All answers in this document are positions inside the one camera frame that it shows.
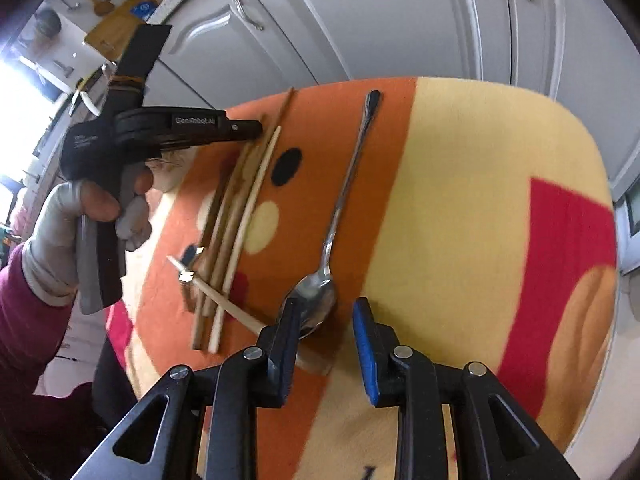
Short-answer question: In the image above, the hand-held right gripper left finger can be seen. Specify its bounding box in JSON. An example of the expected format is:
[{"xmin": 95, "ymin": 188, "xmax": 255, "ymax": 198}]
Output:
[{"xmin": 97, "ymin": 297, "xmax": 306, "ymax": 480}]

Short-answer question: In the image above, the flower printed fleece blanket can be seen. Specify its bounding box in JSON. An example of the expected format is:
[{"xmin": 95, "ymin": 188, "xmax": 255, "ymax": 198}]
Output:
[{"xmin": 102, "ymin": 76, "xmax": 621, "ymax": 480}]

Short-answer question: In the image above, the person's left forearm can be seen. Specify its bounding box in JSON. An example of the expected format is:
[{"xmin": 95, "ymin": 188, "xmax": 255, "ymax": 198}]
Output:
[{"xmin": 0, "ymin": 240, "xmax": 108, "ymax": 461}]

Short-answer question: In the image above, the metal cabinet door handle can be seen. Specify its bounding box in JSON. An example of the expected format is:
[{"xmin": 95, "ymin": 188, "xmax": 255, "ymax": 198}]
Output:
[{"xmin": 232, "ymin": 0, "xmax": 265, "ymax": 32}]

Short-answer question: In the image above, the long steel spoon black handle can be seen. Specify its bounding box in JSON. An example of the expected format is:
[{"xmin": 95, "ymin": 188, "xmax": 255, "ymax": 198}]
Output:
[{"xmin": 279, "ymin": 89, "xmax": 384, "ymax": 339}]

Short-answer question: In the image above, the person's left hand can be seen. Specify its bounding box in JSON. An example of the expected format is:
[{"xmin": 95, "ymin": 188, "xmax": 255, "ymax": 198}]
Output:
[{"xmin": 22, "ymin": 162, "xmax": 154, "ymax": 307}]

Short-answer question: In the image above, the light bamboo chopstick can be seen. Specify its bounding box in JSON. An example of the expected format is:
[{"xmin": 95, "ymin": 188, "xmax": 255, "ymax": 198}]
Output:
[
  {"xmin": 209, "ymin": 126, "xmax": 282, "ymax": 355},
  {"xmin": 166, "ymin": 255, "xmax": 266, "ymax": 336}
]

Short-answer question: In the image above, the grey cabinet door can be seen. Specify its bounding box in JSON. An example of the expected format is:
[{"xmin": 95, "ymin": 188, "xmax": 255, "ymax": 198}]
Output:
[
  {"xmin": 142, "ymin": 0, "xmax": 323, "ymax": 111},
  {"xmin": 500, "ymin": 0, "xmax": 640, "ymax": 186},
  {"xmin": 271, "ymin": 0, "xmax": 513, "ymax": 92}
]

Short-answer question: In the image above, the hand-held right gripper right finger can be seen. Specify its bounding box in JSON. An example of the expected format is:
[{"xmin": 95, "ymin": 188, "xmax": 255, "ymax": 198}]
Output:
[{"xmin": 351, "ymin": 297, "xmax": 567, "ymax": 480}]

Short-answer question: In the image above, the blue white carton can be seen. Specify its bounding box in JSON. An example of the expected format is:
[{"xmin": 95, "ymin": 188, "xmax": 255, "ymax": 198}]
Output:
[{"xmin": 131, "ymin": 0, "xmax": 160, "ymax": 23}]

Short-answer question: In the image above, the tan wooden chopstick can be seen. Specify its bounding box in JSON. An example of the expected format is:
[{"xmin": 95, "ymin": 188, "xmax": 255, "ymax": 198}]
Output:
[
  {"xmin": 202, "ymin": 132, "xmax": 273, "ymax": 318},
  {"xmin": 191, "ymin": 142, "xmax": 253, "ymax": 351}
]

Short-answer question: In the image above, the wooden cutting board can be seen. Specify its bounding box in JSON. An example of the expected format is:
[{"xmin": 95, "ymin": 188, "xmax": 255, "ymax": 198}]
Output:
[{"xmin": 84, "ymin": 0, "xmax": 166, "ymax": 61}]

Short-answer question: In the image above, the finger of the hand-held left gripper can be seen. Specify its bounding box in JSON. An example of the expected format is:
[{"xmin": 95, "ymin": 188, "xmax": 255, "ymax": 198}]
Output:
[{"xmin": 222, "ymin": 118, "xmax": 265, "ymax": 142}]

